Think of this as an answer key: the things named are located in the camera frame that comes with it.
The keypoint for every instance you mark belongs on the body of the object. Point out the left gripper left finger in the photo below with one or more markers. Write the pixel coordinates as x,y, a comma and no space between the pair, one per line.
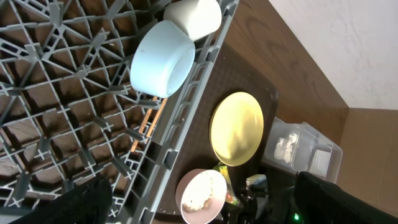
88,203

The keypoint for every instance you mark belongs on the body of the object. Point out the dark brown serving tray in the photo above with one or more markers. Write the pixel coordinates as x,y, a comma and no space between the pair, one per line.
231,73

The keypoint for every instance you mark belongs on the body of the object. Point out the wooden chopstick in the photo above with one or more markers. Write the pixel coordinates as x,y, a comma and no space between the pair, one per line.
142,128
156,118

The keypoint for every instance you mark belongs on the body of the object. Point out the green yellow snack wrapper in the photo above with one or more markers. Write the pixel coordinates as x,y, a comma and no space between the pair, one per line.
231,197

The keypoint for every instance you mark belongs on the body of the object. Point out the grey plastic dishwasher rack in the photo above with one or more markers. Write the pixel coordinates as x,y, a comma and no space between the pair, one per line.
69,112

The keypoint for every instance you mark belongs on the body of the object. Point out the white cup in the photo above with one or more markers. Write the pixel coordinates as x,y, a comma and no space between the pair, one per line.
196,18

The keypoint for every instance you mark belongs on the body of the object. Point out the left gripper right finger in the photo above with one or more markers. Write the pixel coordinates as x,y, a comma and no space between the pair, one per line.
320,201

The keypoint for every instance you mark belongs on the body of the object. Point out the yellow plate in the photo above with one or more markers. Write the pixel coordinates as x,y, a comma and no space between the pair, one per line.
236,128

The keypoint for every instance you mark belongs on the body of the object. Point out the white tissue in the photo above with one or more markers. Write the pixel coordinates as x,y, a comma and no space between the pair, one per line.
285,147

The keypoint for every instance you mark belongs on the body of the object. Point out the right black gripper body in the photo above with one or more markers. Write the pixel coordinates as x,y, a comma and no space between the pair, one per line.
258,204

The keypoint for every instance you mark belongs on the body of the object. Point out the white bowl with food residue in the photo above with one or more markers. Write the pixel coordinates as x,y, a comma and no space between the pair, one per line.
200,195

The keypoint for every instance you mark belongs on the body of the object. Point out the clear plastic bin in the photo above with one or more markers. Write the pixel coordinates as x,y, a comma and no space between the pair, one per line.
313,152

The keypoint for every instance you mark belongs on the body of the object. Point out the light blue bowl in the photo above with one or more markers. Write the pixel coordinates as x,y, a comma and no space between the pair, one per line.
162,60

